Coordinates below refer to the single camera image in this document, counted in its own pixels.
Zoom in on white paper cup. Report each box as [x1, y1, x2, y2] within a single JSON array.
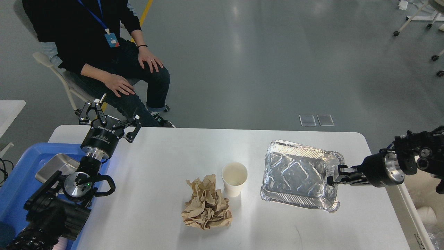
[[222, 162, 248, 197]]

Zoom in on white wheeled chair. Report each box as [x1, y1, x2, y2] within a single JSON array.
[[33, 42, 94, 116]]

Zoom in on clear floor plate left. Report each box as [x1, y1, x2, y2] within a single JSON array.
[[299, 115, 317, 127]]

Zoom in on crumpled brown paper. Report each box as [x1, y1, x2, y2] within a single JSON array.
[[181, 174, 233, 230]]

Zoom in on clear floor plate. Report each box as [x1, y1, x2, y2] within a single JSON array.
[[317, 114, 335, 126], [299, 115, 317, 127]]

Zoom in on blue plastic tray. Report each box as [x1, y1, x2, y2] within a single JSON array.
[[0, 142, 110, 250]]

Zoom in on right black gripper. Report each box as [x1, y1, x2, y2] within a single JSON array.
[[327, 152, 405, 187]]

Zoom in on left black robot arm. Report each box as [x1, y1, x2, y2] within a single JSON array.
[[5, 95, 142, 250]]

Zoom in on white rolling cart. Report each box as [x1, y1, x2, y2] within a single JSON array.
[[393, 0, 444, 36]]

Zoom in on small stainless steel tray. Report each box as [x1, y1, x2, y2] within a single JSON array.
[[35, 153, 80, 183]]

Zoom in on aluminium foil tray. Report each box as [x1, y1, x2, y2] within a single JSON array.
[[261, 140, 345, 213]]

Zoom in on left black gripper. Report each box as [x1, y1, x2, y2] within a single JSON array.
[[78, 93, 143, 159]]

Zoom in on white cup in bin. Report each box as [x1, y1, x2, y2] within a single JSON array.
[[417, 206, 437, 226]]

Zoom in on person in black sweater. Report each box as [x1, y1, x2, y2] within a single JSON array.
[[23, 0, 173, 127]]

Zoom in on black cables left edge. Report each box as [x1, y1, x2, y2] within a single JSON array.
[[0, 157, 14, 188]]

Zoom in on clear floor plate right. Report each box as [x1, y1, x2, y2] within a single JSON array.
[[317, 114, 335, 126]]

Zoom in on white side table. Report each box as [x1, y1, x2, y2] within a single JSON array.
[[0, 99, 26, 137]]

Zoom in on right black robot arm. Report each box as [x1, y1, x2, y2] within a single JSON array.
[[327, 126, 444, 194]]

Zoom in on white bin right side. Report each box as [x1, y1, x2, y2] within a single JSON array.
[[385, 170, 444, 250]]

